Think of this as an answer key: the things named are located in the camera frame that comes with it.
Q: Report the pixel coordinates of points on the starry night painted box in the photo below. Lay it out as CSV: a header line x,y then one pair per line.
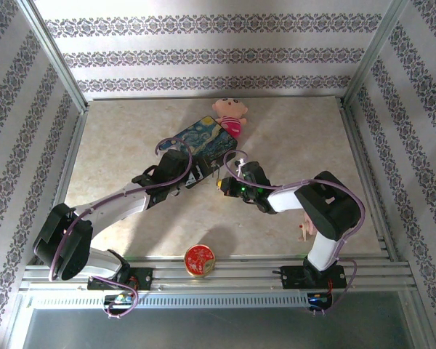
x,y
207,138

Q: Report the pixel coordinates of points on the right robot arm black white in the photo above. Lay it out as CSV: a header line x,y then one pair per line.
x,y
330,211

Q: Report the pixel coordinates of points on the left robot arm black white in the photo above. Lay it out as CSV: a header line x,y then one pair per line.
x,y
65,240

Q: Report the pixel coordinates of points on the pink plush doll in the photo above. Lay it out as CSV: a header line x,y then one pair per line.
x,y
228,114

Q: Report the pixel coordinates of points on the small pink plastic toy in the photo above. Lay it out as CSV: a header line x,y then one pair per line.
x,y
305,232

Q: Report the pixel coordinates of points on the round red gold tin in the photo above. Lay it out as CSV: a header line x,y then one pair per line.
x,y
199,260

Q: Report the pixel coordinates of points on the small right circuit board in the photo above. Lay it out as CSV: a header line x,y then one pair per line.
x,y
319,300

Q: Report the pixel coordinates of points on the small circuit board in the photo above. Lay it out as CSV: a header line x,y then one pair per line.
x,y
120,299
319,300

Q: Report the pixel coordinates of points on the grey metal sheet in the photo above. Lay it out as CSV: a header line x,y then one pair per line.
x,y
218,329

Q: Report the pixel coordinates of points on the small left circuit board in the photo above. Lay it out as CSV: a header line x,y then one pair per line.
x,y
120,299

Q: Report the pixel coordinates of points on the aluminium mounting rail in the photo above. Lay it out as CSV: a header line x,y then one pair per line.
x,y
240,280

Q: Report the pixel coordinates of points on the aluminium side rail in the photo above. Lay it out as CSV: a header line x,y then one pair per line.
x,y
70,156
363,145

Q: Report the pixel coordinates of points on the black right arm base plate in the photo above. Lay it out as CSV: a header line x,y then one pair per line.
x,y
294,278

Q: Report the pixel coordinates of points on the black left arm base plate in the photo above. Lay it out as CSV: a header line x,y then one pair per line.
x,y
143,278

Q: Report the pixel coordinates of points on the aluminium frame post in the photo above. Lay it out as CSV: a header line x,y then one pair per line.
x,y
370,54
54,58

